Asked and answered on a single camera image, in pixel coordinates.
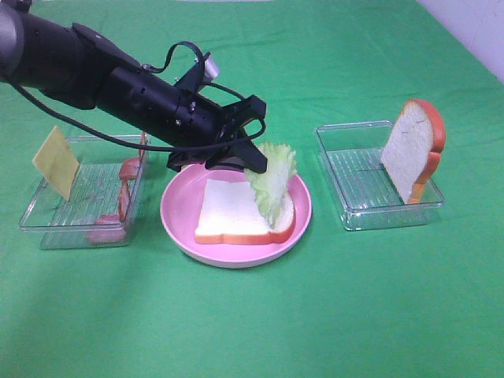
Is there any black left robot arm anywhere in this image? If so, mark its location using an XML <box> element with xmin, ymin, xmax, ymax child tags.
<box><xmin>1</xmin><ymin>1</ymin><xmax>267</xmax><ymax>173</ymax></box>

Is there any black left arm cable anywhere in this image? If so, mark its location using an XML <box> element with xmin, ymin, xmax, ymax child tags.
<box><xmin>11</xmin><ymin>41</ymin><xmax>265</xmax><ymax>154</ymax></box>

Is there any clear left plastic tray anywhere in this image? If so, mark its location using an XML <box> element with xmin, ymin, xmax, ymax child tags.
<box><xmin>19</xmin><ymin>135</ymin><xmax>149</xmax><ymax>250</ymax></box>

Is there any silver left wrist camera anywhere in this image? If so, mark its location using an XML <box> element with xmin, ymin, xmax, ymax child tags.
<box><xmin>204</xmin><ymin>55</ymin><xmax>220</xmax><ymax>82</ymax></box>

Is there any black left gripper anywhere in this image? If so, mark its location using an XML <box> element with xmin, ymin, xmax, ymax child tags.
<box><xmin>167</xmin><ymin>95</ymin><xmax>268</xmax><ymax>173</ymax></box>

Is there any clear right plastic tray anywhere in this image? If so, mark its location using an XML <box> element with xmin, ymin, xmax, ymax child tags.
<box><xmin>315</xmin><ymin>120</ymin><xmax>444</xmax><ymax>231</ymax></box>

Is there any green tablecloth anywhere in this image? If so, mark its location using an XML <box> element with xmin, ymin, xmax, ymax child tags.
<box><xmin>1</xmin><ymin>1</ymin><xmax>503</xmax><ymax>377</ymax></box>

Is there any yellow cheese slice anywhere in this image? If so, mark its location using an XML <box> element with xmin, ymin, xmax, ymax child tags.
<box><xmin>32</xmin><ymin>126</ymin><xmax>80</xmax><ymax>201</ymax></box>

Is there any pink round plate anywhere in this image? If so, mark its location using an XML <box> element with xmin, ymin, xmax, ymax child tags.
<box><xmin>160</xmin><ymin>165</ymin><xmax>312</xmax><ymax>269</ymax></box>

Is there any clear plastic tray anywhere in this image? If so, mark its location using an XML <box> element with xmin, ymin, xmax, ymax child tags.
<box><xmin>19</xmin><ymin>135</ymin><xmax>149</xmax><ymax>250</ymax></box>
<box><xmin>315</xmin><ymin>120</ymin><xmax>444</xmax><ymax>231</ymax></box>

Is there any toast slice with red crust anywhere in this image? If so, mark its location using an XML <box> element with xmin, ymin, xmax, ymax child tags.
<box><xmin>195</xmin><ymin>179</ymin><xmax>296</xmax><ymax>245</ymax></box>

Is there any green lettuce leaf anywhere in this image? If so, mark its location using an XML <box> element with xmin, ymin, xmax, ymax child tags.
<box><xmin>244</xmin><ymin>142</ymin><xmax>297</xmax><ymax>228</ymax></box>

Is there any bacon strip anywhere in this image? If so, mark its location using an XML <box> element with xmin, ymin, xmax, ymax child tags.
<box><xmin>86</xmin><ymin>180</ymin><xmax>131</xmax><ymax>243</ymax></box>
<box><xmin>119</xmin><ymin>149</ymin><xmax>146</xmax><ymax>180</ymax></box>

